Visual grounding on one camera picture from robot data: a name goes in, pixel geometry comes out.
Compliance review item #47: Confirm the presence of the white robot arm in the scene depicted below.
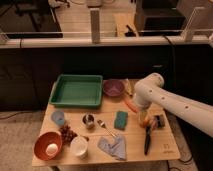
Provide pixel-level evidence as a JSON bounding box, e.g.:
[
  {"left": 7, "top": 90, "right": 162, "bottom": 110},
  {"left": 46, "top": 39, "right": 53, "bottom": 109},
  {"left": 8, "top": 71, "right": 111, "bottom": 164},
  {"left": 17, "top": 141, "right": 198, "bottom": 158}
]
[{"left": 133, "top": 73, "right": 213, "bottom": 137}]

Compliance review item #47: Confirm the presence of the small metal cup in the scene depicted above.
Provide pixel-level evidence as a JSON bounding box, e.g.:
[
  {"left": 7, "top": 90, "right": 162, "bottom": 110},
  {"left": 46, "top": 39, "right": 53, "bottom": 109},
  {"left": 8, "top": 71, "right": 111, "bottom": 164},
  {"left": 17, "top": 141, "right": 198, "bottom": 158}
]
[{"left": 82, "top": 114, "right": 95, "bottom": 129}]

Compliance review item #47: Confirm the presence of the white cup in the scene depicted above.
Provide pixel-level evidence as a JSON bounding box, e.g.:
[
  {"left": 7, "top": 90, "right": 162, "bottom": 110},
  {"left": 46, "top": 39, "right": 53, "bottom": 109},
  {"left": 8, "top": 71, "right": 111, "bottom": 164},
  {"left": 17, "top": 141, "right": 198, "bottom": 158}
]
[{"left": 70, "top": 136, "right": 88, "bottom": 159}]

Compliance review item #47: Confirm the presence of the blue plastic cup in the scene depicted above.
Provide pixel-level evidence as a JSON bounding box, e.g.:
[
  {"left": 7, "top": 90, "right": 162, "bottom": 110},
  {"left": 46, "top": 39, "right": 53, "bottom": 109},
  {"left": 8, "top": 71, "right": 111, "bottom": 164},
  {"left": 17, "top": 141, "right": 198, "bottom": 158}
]
[{"left": 51, "top": 110, "right": 65, "bottom": 126}]

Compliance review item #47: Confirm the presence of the red yellow apple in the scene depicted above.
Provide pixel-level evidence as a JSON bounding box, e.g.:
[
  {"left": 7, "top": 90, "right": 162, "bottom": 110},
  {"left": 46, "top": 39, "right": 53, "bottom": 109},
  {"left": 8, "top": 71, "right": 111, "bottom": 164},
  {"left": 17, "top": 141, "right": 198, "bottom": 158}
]
[{"left": 139, "top": 116, "right": 151, "bottom": 128}]

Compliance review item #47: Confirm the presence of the green sponge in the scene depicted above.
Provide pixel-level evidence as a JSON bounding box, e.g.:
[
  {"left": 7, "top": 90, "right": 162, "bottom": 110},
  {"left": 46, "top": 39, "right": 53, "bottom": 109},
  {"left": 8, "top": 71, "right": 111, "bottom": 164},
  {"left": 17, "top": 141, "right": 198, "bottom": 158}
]
[{"left": 114, "top": 111, "right": 128, "bottom": 130}]

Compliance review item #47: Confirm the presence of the clear plastic bag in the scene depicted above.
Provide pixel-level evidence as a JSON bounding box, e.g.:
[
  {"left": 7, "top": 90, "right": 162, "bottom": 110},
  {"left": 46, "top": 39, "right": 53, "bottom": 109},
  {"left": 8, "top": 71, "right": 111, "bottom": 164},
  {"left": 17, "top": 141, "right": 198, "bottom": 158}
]
[{"left": 123, "top": 79, "right": 133, "bottom": 97}]

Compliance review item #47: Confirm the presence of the purple bowl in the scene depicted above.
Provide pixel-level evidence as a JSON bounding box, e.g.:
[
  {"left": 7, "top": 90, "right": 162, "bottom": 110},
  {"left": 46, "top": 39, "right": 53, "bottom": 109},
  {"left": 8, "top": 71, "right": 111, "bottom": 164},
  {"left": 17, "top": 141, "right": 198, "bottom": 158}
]
[{"left": 103, "top": 79, "right": 124, "bottom": 97}]

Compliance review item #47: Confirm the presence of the blue grey cloth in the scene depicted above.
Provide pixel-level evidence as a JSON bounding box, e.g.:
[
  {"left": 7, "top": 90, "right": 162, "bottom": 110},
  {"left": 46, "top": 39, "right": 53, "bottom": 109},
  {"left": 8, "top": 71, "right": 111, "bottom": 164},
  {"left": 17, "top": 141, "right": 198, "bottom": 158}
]
[{"left": 97, "top": 135, "right": 127, "bottom": 160}]

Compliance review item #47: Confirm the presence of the metal fork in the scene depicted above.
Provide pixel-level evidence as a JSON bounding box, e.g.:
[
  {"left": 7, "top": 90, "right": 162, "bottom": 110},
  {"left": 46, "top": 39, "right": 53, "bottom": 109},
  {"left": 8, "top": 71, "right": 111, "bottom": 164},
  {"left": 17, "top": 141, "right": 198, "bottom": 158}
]
[{"left": 97, "top": 120, "right": 116, "bottom": 138}]

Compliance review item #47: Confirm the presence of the green plastic tray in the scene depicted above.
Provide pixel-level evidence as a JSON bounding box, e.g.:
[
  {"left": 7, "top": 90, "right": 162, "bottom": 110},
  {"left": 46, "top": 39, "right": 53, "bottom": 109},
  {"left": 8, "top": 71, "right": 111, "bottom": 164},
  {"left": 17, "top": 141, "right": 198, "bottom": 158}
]
[{"left": 49, "top": 74, "right": 103, "bottom": 108}]

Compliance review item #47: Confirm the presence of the bunch of dark grapes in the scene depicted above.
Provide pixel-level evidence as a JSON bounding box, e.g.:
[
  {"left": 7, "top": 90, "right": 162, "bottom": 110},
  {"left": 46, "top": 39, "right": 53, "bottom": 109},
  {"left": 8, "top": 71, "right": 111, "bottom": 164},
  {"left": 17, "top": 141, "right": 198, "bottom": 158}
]
[{"left": 59, "top": 125, "right": 77, "bottom": 145}]

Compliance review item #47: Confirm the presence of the white egg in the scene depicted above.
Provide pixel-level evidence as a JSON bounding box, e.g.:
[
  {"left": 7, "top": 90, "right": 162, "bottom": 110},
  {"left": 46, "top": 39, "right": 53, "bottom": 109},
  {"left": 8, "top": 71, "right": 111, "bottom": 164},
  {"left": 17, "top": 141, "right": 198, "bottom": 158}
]
[{"left": 46, "top": 144, "right": 58, "bottom": 156}]

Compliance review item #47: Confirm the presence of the orange red bowl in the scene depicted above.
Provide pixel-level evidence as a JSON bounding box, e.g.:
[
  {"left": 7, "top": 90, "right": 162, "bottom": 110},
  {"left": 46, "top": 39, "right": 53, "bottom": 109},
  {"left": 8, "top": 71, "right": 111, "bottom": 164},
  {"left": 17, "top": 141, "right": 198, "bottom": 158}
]
[{"left": 34, "top": 132, "right": 62, "bottom": 161}]

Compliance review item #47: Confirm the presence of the black handled knife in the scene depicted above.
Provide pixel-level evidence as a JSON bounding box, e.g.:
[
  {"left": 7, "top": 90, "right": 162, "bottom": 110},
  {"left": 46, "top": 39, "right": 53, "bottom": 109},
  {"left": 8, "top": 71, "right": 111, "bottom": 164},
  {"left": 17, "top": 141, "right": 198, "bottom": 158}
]
[{"left": 144, "top": 126, "right": 151, "bottom": 155}]

